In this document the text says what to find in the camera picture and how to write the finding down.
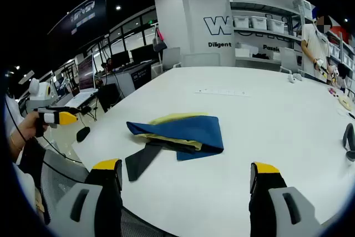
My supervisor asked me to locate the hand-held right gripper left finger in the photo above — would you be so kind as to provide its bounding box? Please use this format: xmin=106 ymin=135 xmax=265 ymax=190
xmin=47 ymin=158 xmax=124 ymax=237

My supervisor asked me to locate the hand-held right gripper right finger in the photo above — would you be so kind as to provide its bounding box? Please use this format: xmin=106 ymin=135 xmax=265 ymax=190
xmin=248 ymin=161 xmax=322 ymax=237

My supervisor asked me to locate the yellow garment with dark sleeves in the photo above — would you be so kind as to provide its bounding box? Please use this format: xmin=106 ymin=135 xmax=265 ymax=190
xmin=124 ymin=112 xmax=225 ymax=182

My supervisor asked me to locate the person's left hand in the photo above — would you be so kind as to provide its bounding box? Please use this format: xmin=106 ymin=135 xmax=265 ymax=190
xmin=16 ymin=110 xmax=49 ymax=145

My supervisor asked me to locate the black oval object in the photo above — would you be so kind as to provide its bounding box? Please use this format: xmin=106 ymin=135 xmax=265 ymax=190
xmin=76 ymin=126 xmax=91 ymax=143

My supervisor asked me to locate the open white laptop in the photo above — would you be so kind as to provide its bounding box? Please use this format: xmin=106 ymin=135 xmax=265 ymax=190
xmin=64 ymin=53 xmax=99 ymax=109

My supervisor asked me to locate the person's white clothing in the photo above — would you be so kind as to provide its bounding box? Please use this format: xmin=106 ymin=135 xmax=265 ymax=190
xmin=12 ymin=162 xmax=38 ymax=215

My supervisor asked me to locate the black desk monitor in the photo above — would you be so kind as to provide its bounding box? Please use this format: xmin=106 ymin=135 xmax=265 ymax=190
xmin=130 ymin=44 xmax=155 ymax=63
xmin=110 ymin=50 xmax=130 ymax=67

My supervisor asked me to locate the large dark overhead screen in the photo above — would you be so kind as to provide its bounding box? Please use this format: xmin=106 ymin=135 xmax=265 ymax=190
xmin=47 ymin=0 xmax=108 ymax=54

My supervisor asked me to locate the pale yellow table object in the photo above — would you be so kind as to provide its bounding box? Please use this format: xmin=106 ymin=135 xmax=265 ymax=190
xmin=338 ymin=95 xmax=353 ymax=108

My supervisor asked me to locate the white office chair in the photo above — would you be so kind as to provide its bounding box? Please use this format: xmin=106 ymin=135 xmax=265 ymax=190
xmin=161 ymin=47 xmax=182 ymax=71
xmin=279 ymin=47 xmax=302 ymax=76

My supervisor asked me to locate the grey storage shelf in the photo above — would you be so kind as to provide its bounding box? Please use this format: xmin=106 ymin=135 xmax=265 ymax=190
xmin=229 ymin=0 xmax=355 ymax=88

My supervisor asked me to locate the white storage bin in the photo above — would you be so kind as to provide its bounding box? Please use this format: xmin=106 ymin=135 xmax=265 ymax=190
xmin=251 ymin=16 xmax=268 ymax=30
xmin=268 ymin=19 xmax=286 ymax=34
xmin=233 ymin=16 xmax=249 ymax=28

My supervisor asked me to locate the thin gold bracelet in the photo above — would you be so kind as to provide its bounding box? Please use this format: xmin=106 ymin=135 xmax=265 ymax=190
xmin=10 ymin=134 xmax=23 ymax=152

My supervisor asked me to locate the grey hanging bag pink strap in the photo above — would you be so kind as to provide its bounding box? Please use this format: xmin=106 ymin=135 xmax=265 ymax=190
xmin=152 ymin=27 xmax=169 ymax=52

